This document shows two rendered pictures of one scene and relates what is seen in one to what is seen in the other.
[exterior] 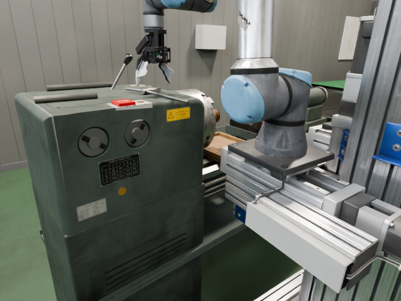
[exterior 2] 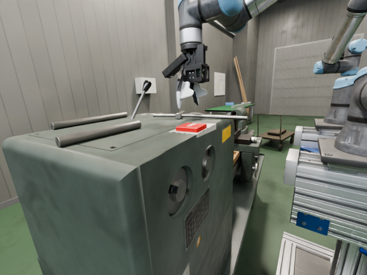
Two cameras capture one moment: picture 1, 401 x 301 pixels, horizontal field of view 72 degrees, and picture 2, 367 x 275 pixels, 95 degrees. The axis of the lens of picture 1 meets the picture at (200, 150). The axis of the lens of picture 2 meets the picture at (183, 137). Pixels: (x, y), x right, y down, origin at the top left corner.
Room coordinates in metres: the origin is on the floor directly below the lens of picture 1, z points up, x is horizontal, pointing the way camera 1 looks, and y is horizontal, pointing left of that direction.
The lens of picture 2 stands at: (0.52, 0.42, 1.35)
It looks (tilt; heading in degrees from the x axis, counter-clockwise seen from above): 15 degrees down; 341
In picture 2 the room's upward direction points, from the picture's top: 3 degrees counter-clockwise
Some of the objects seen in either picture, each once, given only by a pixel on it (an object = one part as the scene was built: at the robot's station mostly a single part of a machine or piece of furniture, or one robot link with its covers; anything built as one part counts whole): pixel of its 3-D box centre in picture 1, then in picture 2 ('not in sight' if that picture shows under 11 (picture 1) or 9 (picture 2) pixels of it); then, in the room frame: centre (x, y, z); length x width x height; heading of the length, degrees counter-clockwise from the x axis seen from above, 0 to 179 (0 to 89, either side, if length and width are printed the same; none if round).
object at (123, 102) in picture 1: (123, 103); (191, 129); (0.92, 0.26, 1.26); 0.06 x 0.06 x 0.02; 41
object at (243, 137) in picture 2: (262, 126); (225, 137); (1.78, -0.41, 0.95); 0.43 x 0.18 x 0.04; 41
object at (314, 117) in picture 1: (308, 106); (238, 120); (2.17, -0.84, 1.01); 0.30 x 0.20 x 0.29; 131
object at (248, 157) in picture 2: not in sight; (250, 161); (1.63, -0.58, 0.73); 0.27 x 0.12 x 0.27; 131
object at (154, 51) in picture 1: (156, 46); (193, 65); (1.09, 0.17, 1.43); 0.09 x 0.08 x 0.12; 41
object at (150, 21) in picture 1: (154, 22); (191, 40); (1.10, 0.18, 1.52); 0.08 x 0.08 x 0.05
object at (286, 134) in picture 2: not in sight; (276, 128); (3.54, -2.99, 0.42); 1.06 x 0.61 x 0.83; 115
